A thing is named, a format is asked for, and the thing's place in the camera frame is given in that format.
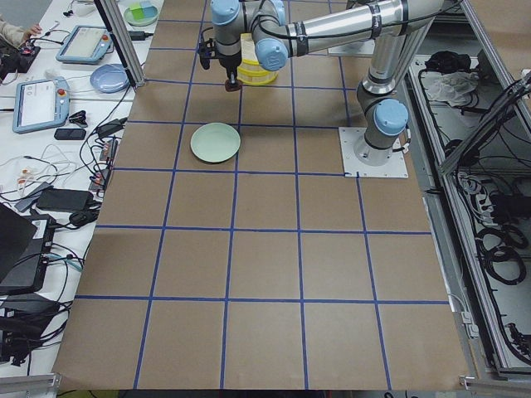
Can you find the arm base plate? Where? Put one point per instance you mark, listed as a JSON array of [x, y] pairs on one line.
[[361, 160]]

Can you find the aluminium frame post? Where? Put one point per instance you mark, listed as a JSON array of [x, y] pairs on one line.
[[115, 25]]

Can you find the dark brown bun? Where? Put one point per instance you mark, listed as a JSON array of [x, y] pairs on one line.
[[233, 88]]

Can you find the blue round plate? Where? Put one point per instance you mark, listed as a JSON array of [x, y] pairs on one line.
[[110, 78]]

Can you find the black phone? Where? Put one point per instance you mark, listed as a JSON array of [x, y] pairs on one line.
[[70, 134]]

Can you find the black power adapter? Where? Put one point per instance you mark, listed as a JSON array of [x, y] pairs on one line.
[[113, 126]]

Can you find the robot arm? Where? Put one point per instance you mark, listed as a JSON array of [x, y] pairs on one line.
[[396, 28]]

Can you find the blue teach pendant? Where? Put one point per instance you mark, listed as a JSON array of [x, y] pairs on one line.
[[85, 45], [41, 104]]

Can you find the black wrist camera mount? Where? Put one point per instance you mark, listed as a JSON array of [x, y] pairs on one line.
[[206, 52]]

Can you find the blue teach pendant near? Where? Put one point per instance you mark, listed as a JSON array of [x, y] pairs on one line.
[[41, 104]]

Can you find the side aluminium frame rail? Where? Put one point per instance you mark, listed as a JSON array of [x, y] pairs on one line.
[[477, 180]]

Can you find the green bowl with blocks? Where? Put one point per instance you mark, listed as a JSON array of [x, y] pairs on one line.
[[141, 13]]

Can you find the light green plate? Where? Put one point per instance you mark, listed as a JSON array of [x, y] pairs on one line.
[[215, 142]]

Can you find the white crumpled cloth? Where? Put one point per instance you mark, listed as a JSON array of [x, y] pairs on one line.
[[455, 89]]

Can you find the blue teach pendant far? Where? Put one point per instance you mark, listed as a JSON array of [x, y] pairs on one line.
[[85, 45]]

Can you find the yellow steamer basket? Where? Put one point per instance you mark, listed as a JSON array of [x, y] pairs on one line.
[[250, 63], [256, 77]]

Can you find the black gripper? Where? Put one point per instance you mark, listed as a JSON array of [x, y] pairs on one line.
[[227, 62]]

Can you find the black laptop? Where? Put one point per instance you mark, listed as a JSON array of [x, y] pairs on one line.
[[25, 242]]

